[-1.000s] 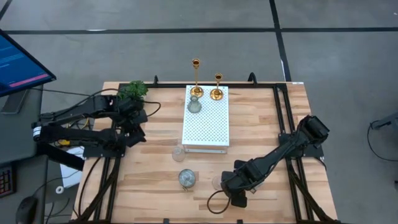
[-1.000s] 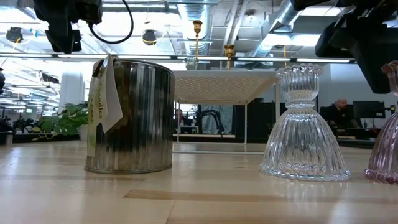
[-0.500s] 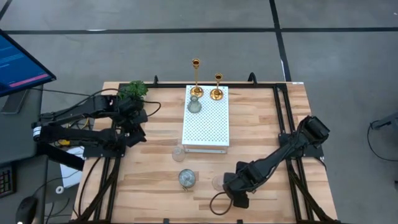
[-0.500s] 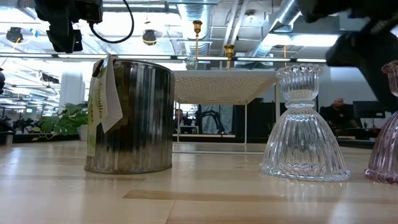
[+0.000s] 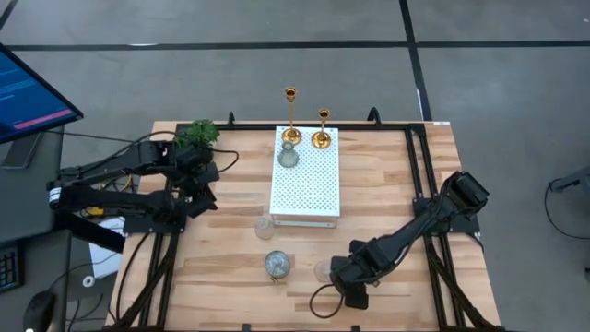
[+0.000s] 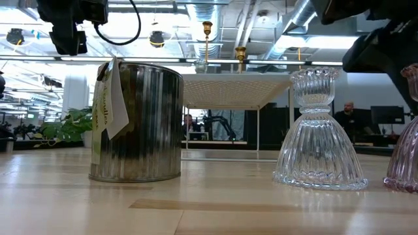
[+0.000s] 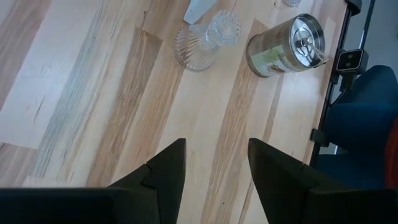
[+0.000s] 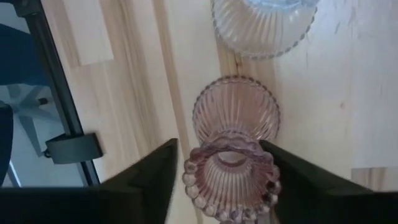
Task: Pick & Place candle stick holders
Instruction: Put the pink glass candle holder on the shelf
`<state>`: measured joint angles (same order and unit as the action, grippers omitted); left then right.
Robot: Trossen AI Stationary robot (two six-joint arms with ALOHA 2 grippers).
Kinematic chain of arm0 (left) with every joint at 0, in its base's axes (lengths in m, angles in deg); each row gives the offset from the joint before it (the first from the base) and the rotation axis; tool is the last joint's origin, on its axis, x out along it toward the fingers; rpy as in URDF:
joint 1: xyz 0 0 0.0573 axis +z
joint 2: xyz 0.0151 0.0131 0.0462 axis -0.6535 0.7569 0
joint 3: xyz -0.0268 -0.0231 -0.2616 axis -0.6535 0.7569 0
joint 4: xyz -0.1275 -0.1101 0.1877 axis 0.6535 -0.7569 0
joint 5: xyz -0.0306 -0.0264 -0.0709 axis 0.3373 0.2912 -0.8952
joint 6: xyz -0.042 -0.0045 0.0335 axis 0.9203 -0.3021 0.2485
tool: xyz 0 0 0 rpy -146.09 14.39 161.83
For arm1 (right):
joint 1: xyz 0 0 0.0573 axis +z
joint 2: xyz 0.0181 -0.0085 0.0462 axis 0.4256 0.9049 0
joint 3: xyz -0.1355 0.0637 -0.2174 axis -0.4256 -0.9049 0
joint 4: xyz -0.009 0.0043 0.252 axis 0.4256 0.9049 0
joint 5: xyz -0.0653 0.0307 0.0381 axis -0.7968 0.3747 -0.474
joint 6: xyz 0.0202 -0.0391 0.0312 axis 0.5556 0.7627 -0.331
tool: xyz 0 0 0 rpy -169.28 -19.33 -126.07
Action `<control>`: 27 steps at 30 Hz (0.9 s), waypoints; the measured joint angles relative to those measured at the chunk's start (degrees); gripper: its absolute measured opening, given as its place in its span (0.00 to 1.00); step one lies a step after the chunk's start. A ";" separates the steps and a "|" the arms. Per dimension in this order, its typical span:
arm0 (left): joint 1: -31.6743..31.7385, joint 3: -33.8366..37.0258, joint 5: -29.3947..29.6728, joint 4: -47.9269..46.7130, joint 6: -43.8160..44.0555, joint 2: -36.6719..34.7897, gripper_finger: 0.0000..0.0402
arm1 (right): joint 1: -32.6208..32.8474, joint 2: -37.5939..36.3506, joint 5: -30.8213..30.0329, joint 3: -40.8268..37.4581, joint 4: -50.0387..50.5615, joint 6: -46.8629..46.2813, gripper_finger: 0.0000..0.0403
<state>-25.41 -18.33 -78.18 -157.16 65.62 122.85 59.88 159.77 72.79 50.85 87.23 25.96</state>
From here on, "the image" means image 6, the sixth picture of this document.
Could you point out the person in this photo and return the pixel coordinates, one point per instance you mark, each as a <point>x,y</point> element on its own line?
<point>188,124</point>
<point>347,119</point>

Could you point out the black round ceiling fixture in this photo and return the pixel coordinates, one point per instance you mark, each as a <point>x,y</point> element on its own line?
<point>14,36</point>
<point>156,39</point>

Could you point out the short gold candlestick holder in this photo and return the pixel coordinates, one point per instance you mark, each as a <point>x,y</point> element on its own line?
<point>240,52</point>

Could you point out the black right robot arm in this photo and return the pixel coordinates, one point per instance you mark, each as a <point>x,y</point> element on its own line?
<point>359,8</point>

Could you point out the black computer monitor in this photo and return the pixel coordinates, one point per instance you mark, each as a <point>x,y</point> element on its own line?
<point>387,115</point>

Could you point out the metal tin candle green label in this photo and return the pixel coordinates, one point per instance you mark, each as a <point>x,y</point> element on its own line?
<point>150,130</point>

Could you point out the pink ribbed glass candle holder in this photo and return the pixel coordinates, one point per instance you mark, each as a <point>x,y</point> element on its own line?
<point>406,156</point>

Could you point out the small greenish glass candle holder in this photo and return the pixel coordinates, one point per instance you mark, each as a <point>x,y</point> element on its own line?
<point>200,67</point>

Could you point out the silver ventilation duct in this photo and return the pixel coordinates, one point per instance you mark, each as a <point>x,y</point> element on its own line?
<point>302,13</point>

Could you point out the hanging gold pendant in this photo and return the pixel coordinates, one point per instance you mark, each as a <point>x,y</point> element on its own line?
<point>298,58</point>

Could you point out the black background robot arm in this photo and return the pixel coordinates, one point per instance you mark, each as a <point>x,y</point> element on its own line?
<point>222,122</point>

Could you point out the brass candle holder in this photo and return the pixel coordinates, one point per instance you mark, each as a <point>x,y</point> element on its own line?
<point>205,13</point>

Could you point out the green potted plant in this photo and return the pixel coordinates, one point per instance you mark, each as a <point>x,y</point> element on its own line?
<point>73,122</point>

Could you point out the white perforated metal shelf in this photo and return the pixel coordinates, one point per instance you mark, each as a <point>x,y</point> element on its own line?
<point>228,88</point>

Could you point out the clear ribbed glass candle holder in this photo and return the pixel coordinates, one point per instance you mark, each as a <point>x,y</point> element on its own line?
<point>318,147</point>

